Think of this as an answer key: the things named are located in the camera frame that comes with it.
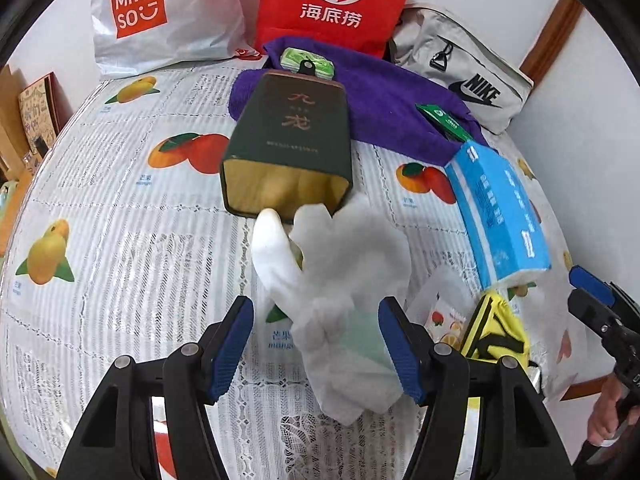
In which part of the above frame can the red paper bag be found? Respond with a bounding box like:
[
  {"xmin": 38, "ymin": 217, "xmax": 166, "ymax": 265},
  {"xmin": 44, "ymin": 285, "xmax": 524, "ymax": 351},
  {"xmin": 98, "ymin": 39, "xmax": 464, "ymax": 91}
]
[{"xmin": 255, "ymin": 0, "xmax": 421, "ymax": 58}]

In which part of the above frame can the wooden door frame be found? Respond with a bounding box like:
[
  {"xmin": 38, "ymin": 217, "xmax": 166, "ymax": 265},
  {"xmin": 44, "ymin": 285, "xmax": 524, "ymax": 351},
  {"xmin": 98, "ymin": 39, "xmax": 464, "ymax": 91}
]
[{"xmin": 520, "ymin": 0, "xmax": 583, "ymax": 86}]

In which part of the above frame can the patterned book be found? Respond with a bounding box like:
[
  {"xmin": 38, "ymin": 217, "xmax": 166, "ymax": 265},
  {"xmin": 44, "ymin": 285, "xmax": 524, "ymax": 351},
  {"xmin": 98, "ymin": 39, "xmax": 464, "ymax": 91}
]
[{"xmin": 19, "ymin": 74, "xmax": 63, "ymax": 156}]

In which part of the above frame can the yellow pouch with black straps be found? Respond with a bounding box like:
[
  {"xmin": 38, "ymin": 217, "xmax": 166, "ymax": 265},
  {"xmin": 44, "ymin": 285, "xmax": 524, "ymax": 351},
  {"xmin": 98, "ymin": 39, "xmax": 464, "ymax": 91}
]
[{"xmin": 460, "ymin": 290, "xmax": 531, "ymax": 363}]

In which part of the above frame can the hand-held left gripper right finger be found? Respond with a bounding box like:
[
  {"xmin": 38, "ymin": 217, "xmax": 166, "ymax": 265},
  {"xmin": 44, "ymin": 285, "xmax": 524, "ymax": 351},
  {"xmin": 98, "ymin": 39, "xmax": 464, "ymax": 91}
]
[{"xmin": 377, "ymin": 296, "xmax": 576, "ymax": 480}]

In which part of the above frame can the blue tissue pack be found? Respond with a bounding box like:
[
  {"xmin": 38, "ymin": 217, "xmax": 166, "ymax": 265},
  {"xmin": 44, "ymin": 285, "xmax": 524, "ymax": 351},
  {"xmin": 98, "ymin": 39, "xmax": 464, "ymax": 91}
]
[{"xmin": 444, "ymin": 141, "xmax": 552, "ymax": 292}]

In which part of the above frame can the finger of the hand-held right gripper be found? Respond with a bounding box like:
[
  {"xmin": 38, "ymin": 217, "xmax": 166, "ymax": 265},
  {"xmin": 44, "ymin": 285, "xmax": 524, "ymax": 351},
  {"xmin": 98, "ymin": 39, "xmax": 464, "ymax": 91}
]
[
  {"xmin": 569, "ymin": 265, "xmax": 640, "ymax": 322},
  {"xmin": 567, "ymin": 286, "xmax": 627, "ymax": 357}
]

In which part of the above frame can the dark green tin box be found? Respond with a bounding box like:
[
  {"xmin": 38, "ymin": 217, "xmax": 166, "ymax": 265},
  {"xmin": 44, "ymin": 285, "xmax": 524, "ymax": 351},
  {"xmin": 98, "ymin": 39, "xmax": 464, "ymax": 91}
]
[{"xmin": 221, "ymin": 71, "xmax": 353, "ymax": 221}]

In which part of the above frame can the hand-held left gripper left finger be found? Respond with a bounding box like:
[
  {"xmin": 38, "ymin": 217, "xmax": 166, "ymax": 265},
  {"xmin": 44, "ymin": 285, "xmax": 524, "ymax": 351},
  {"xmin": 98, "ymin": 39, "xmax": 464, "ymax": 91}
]
[{"xmin": 57, "ymin": 296, "xmax": 255, "ymax": 480}]

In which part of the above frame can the person's right hand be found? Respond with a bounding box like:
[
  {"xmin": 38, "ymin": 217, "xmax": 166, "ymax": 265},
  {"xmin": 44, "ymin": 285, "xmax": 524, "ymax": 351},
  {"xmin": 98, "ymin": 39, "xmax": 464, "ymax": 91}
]
[{"xmin": 587, "ymin": 374, "xmax": 633, "ymax": 448}]

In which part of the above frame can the white tissue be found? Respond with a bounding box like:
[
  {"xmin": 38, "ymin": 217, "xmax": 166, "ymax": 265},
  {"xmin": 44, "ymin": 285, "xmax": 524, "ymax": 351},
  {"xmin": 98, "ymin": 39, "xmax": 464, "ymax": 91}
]
[{"xmin": 251, "ymin": 195, "xmax": 413, "ymax": 423}]

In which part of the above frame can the small green packet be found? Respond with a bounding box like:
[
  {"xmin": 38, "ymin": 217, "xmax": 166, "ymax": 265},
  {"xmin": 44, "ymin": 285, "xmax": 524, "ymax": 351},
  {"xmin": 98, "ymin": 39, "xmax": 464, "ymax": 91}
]
[{"xmin": 416, "ymin": 102, "xmax": 476, "ymax": 143}]

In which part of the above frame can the grey waist bag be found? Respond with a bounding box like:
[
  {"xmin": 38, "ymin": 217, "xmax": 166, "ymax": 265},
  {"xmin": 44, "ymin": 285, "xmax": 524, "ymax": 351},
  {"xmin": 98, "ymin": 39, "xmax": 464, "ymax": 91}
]
[{"xmin": 389, "ymin": 4, "xmax": 535, "ymax": 135}]

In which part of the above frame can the fruit print tablecloth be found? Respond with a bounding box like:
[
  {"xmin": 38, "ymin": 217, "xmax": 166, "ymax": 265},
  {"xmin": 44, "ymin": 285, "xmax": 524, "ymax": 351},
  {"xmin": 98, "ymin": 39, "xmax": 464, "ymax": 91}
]
[{"xmin": 0, "ymin": 55, "xmax": 591, "ymax": 480}]

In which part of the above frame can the purple towel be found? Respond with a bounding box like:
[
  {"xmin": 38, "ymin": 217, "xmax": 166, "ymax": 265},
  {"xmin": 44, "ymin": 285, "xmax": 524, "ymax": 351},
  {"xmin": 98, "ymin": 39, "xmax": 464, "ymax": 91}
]
[{"xmin": 229, "ymin": 36, "xmax": 488, "ymax": 166}]

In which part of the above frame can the wooden bed headboard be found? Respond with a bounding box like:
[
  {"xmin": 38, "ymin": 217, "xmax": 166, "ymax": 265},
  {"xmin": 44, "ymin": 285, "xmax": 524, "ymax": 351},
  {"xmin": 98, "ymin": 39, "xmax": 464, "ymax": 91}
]
[{"xmin": 0, "ymin": 66, "xmax": 23, "ymax": 181}]

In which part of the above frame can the white plastic shopping bag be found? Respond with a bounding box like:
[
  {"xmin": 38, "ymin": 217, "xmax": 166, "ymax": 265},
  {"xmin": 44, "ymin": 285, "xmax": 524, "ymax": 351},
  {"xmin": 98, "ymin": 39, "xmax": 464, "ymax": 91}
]
[{"xmin": 90, "ymin": 0, "xmax": 248, "ymax": 78}]

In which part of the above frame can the green cassette print pouch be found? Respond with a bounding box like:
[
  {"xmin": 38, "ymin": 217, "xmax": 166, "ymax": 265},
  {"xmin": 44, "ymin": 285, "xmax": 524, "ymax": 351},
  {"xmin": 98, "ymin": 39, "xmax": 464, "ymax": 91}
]
[{"xmin": 280, "ymin": 47, "xmax": 335, "ymax": 81}]

